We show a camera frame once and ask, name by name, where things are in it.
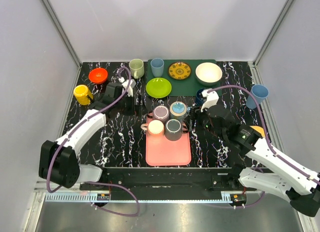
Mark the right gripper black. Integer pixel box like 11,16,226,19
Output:
182,101,226,141

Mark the navy blue mug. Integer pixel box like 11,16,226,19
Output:
195,88,204,106

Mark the grey mug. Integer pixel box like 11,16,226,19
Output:
164,119,189,141

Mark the pink mug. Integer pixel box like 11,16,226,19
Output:
140,120,165,137

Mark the light green mug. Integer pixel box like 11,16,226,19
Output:
129,58,145,79

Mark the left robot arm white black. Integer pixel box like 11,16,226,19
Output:
38,79,143,190

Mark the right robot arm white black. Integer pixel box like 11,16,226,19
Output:
186,105,320,218

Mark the light blue mug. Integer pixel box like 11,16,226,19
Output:
169,101,187,120

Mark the purple mug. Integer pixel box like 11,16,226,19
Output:
152,105,170,123

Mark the yellow mug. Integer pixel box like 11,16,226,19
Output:
73,84,93,106

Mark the lime green plate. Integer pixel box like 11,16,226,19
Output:
146,77,172,99

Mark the dark green mat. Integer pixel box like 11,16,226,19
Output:
146,59,222,97

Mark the blue cup on mat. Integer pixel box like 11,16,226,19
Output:
150,58,165,78

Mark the white bowl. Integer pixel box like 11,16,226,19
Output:
195,62,223,87

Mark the yellow patterned plate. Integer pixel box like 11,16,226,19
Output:
168,61,192,80

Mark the pink tray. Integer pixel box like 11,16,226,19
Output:
145,119,192,166

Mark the red bowl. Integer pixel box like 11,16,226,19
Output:
88,68,108,84

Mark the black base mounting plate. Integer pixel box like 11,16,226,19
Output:
79,166,258,193

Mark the yellow orange bowl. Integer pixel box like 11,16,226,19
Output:
250,125,266,138

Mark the blue cup at right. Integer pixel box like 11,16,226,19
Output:
246,84,269,110

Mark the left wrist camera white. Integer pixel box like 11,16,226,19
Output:
118,77,137,97

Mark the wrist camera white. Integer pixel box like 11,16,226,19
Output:
200,89,219,112
118,77,137,97

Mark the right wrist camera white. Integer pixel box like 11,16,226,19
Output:
200,89,219,112

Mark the right aluminium frame post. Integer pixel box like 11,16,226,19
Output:
253,0,301,67

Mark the aluminium frame post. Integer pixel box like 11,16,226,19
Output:
253,0,301,67
40,0,82,68

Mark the front aluminium rail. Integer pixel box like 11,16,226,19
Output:
45,187,245,204

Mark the left aluminium frame post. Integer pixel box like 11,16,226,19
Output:
40,0,82,68

